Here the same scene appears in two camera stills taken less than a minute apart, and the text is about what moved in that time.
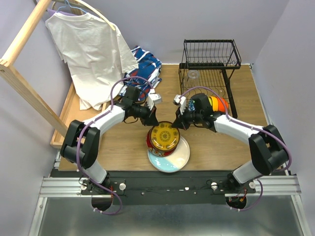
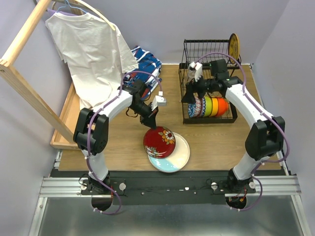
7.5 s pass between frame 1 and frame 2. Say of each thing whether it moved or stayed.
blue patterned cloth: stayed
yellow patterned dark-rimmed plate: moved
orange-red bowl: stayed
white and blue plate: stayed
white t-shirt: stayed
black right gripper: moved
